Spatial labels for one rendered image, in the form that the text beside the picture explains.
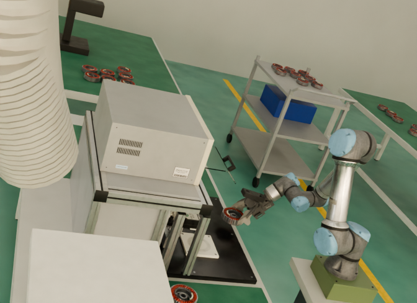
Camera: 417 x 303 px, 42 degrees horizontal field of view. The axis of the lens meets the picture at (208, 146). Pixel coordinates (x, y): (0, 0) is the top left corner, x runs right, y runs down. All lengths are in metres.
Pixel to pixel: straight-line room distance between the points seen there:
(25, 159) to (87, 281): 0.48
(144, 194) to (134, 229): 0.15
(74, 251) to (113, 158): 0.63
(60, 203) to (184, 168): 0.66
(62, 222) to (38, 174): 1.35
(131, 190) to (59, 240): 0.54
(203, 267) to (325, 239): 0.52
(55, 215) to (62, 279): 1.04
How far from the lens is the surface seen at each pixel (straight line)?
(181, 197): 2.03
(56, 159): 1.03
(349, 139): 2.29
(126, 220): 2.03
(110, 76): 4.03
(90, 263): 1.46
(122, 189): 1.98
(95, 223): 2.01
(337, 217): 2.36
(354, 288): 2.53
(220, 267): 2.36
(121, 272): 1.45
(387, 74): 9.11
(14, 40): 0.83
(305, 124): 5.21
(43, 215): 2.40
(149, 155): 2.04
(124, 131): 1.98
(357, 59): 8.74
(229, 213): 2.64
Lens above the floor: 2.10
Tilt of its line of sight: 23 degrees down
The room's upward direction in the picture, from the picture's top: 19 degrees clockwise
